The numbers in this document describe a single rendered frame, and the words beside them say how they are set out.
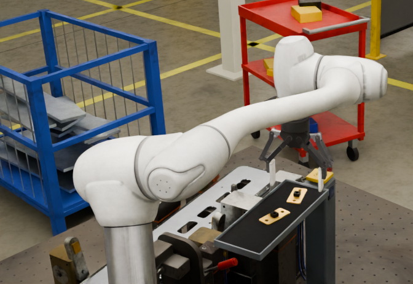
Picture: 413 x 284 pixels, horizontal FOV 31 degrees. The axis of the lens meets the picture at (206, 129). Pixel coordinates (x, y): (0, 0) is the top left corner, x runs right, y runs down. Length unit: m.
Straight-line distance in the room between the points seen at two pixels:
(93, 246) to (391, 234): 1.08
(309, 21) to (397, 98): 1.47
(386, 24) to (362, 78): 4.91
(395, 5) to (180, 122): 2.31
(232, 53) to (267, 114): 4.64
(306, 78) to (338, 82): 0.12
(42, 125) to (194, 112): 1.98
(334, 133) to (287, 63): 2.87
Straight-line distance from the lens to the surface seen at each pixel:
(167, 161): 1.42
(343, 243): 2.74
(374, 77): 1.83
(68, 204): 4.19
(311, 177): 2.19
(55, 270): 2.20
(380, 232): 2.81
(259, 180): 2.52
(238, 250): 1.88
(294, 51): 1.88
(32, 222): 4.48
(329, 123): 4.87
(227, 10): 6.21
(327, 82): 1.81
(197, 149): 1.45
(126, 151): 1.51
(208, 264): 1.98
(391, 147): 5.03
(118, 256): 1.55
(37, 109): 3.88
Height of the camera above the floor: 2.20
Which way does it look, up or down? 24 degrees down
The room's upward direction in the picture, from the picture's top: 4 degrees counter-clockwise
